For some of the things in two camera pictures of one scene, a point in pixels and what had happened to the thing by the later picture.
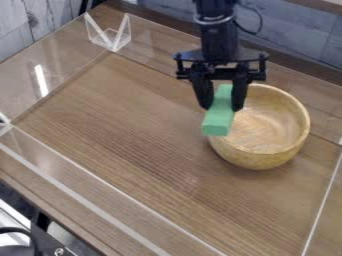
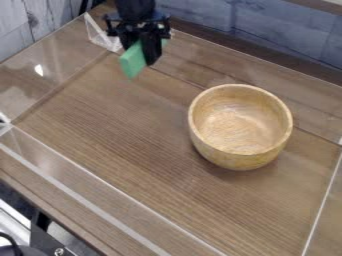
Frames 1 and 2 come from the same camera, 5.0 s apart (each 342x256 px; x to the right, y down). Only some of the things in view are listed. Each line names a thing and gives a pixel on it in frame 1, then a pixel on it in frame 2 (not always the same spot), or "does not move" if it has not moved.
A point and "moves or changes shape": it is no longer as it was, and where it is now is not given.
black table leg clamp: (45, 245) does not move
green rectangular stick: (219, 117) → (132, 58)
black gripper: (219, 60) → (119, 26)
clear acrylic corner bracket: (108, 38) does not move
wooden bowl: (268, 130) moves or changes shape
